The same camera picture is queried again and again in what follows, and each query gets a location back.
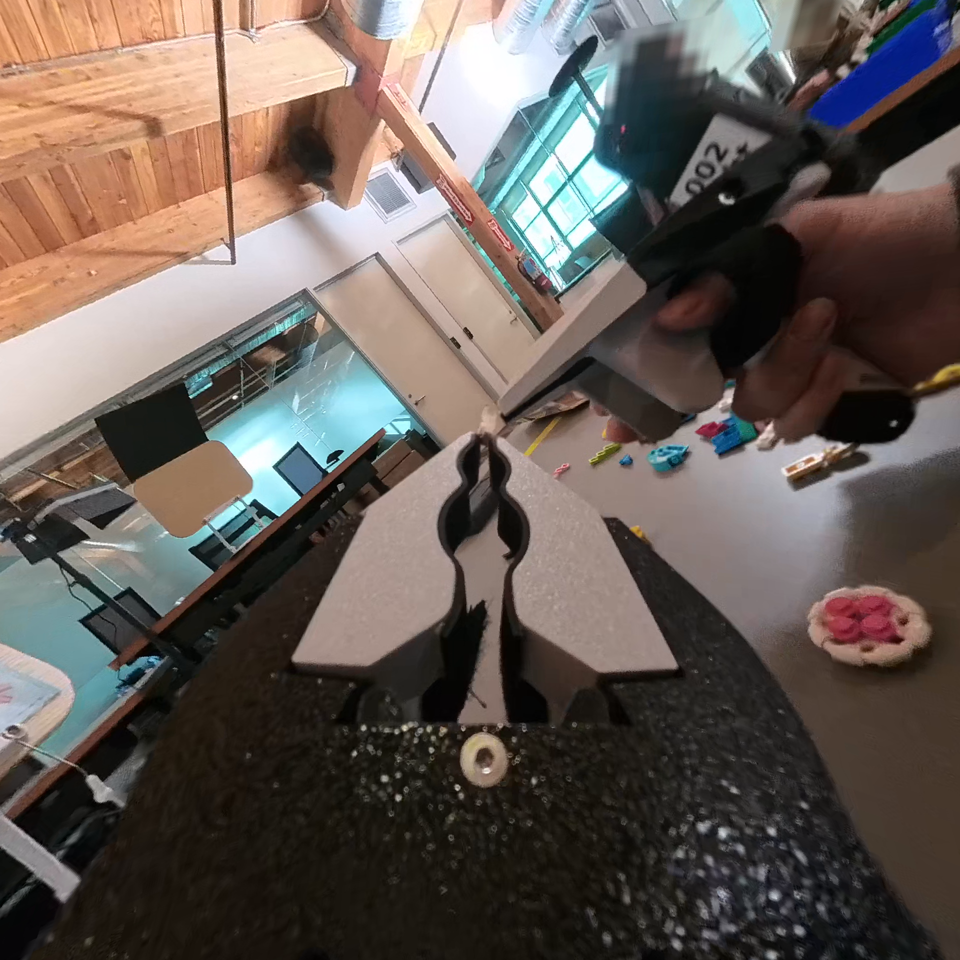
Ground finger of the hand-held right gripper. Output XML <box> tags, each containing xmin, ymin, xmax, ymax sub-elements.
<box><xmin>497</xmin><ymin>262</ymin><xmax>651</xmax><ymax>421</ymax></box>
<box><xmin>583</xmin><ymin>318</ymin><xmax>727</xmax><ymax>445</ymax></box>

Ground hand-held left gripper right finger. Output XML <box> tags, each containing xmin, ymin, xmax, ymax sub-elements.
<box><xmin>487</xmin><ymin>439</ymin><xmax>682</xmax><ymax>724</ymax></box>

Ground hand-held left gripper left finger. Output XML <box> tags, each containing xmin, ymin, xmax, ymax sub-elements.
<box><xmin>289</xmin><ymin>432</ymin><xmax>489</xmax><ymax>720</ymax></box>

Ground pile of colourful toy bricks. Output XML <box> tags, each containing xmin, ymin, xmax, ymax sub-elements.
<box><xmin>693</xmin><ymin>378</ymin><xmax>781</xmax><ymax>459</ymax></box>

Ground grey desk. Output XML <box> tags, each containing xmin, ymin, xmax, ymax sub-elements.
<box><xmin>510</xmin><ymin>150</ymin><xmax>960</xmax><ymax>960</ymax></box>

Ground person's right hand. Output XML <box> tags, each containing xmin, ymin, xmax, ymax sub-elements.
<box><xmin>603</xmin><ymin>183</ymin><xmax>960</xmax><ymax>445</ymax></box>

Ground brown wooden table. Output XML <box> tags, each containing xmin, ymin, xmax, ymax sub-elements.
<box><xmin>108</xmin><ymin>427</ymin><xmax>391</xmax><ymax>676</ymax></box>

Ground white door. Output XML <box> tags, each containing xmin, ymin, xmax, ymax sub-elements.
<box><xmin>309</xmin><ymin>253</ymin><xmax>502</xmax><ymax>445</ymax></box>
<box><xmin>392</xmin><ymin>212</ymin><xmax>541</xmax><ymax>354</ymax></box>

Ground paned window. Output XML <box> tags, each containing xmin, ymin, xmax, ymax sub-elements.
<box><xmin>472</xmin><ymin>67</ymin><xmax>639</xmax><ymax>290</ymax></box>

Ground black monitor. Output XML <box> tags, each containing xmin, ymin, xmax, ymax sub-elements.
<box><xmin>272</xmin><ymin>441</ymin><xmax>333</xmax><ymax>498</ymax></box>

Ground beige board on stand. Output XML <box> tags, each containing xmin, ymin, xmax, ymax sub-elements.
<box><xmin>132</xmin><ymin>440</ymin><xmax>255</xmax><ymax>540</ymax></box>

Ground black disc floor lamp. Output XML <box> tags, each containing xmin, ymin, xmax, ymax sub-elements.
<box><xmin>547</xmin><ymin>36</ymin><xmax>610</xmax><ymax>121</ymax></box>

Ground glass office partition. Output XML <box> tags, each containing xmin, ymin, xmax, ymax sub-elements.
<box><xmin>0</xmin><ymin>288</ymin><xmax>440</xmax><ymax>751</ymax></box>

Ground blue plastic bin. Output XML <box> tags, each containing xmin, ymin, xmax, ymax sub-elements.
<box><xmin>806</xmin><ymin>0</ymin><xmax>960</xmax><ymax>130</ymax></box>

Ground black flag panel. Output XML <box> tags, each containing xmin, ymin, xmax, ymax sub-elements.
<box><xmin>93</xmin><ymin>382</ymin><xmax>210</xmax><ymax>485</ymax></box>

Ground white round pie toy brick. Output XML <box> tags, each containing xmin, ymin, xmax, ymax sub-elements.
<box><xmin>806</xmin><ymin>583</ymin><xmax>933</xmax><ymax>669</ymax></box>

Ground dark round ceiling fixture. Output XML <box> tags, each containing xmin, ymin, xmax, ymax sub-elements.
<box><xmin>287</xmin><ymin>123</ymin><xmax>336</xmax><ymax>190</ymax></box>

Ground black light stand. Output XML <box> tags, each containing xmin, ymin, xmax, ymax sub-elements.
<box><xmin>0</xmin><ymin>517</ymin><xmax>189</xmax><ymax>661</ymax></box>

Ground round beige table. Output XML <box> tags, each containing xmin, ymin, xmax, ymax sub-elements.
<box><xmin>0</xmin><ymin>641</ymin><xmax>78</xmax><ymax>774</ymax></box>

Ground black hanging pipe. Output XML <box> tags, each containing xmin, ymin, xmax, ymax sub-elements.
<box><xmin>212</xmin><ymin>0</ymin><xmax>240</xmax><ymax>265</ymax></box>

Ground black wall speaker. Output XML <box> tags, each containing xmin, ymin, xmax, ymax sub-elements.
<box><xmin>399</xmin><ymin>122</ymin><xmax>457</xmax><ymax>195</ymax></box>

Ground wooden post with red signs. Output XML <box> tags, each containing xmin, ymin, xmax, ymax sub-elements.
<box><xmin>375</xmin><ymin>82</ymin><xmax>565</xmax><ymax>331</ymax></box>

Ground wall vent grille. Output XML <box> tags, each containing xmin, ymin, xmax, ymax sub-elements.
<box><xmin>364</xmin><ymin>168</ymin><xmax>416</xmax><ymax>224</ymax></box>

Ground silver air duct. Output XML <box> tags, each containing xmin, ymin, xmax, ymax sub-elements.
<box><xmin>491</xmin><ymin>0</ymin><xmax>609</xmax><ymax>55</ymax></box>
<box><xmin>348</xmin><ymin>0</ymin><xmax>426</xmax><ymax>40</ymax></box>

